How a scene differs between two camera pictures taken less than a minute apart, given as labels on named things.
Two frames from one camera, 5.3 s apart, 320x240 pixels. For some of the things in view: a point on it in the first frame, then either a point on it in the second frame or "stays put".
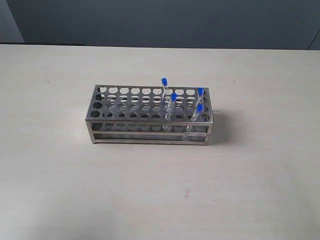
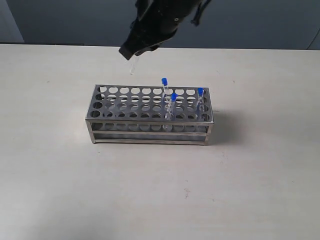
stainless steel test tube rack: [137, 113] stays put
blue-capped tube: [200, 93] stays put
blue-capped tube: [195, 117] -> [132, 69]
